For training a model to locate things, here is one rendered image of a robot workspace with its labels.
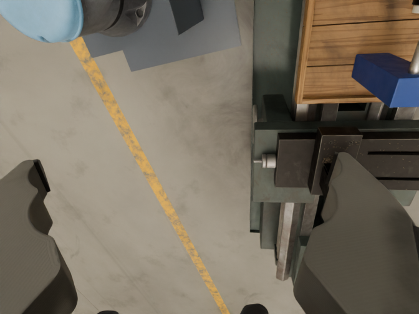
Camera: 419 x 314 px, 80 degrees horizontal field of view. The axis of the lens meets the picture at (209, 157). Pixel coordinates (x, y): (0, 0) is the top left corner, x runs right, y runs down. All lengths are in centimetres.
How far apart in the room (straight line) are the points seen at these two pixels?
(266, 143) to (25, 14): 65
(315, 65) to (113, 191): 207
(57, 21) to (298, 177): 72
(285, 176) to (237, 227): 166
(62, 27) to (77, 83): 169
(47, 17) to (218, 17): 60
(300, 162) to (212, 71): 104
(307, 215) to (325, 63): 60
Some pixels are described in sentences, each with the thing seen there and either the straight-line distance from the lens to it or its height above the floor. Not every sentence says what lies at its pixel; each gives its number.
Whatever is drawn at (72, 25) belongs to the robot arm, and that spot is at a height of 132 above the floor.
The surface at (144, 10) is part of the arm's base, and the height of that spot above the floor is 113.
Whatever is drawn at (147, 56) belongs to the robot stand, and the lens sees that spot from 96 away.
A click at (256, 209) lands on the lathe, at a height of 54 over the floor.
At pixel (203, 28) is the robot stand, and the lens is 89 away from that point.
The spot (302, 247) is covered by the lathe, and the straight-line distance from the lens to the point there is 117.
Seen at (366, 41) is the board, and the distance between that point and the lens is 81.
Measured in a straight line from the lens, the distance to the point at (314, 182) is 80.
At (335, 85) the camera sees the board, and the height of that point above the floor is 89.
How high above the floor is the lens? 163
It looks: 56 degrees down
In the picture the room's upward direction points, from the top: 167 degrees counter-clockwise
